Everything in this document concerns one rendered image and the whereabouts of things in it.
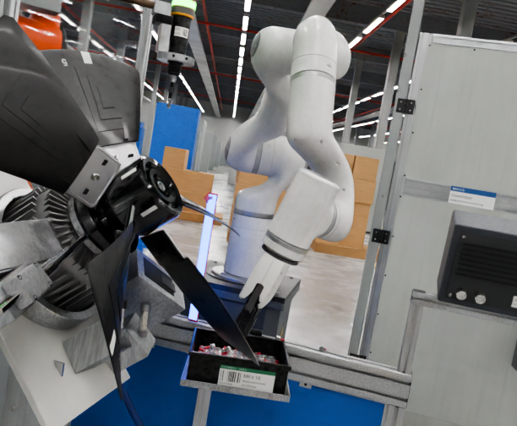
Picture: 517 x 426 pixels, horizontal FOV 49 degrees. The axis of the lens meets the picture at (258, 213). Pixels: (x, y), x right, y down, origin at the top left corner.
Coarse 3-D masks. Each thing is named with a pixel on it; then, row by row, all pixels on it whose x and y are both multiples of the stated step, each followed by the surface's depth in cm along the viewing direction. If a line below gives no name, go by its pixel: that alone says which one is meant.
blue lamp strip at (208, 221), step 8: (208, 208) 142; (208, 216) 142; (208, 224) 143; (208, 232) 143; (208, 240) 143; (200, 248) 143; (200, 256) 143; (200, 264) 144; (192, 304) 145; (192, 312) 145
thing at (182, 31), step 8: (176, 16) 104; (184, 16) 104; (176, 24) 104; (184, 24) 104; (176, 32) 104; (184, 32) 104; (176, 40) 104; (184, 40) 105; (176, 48) 104; (184, 48) 105; (168, 64) 106; (176, 64) 105; (168, 72) 105; (176, 72) 105
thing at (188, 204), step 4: (184, 200) 126; (188, 200) 131; (184, 204) 111; (188, 204) 116; (192, 204) 120; (196, 204) 132; (192, 208) 112; (196, 208) 115; (200, 208) 121; (200, 212) 115; (204, 212) 116; (208, 212) 123; (212, 216) 118; (216, 216) 127; (216, 220) 120; (220, 220) 126; (224, 224) 122; (232, 228) 127; (236, 232) 126
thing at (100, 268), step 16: (128, 240) 83; (96, 256) 68; (112, 256) 73; (128, 256) 82; (96, 272) 67; (112, 272) 72; (96, 288) 66; (112, 288) 72; (96, 304) 66; (112, 304) 72; (112, 320) 71; (112, 368) 71
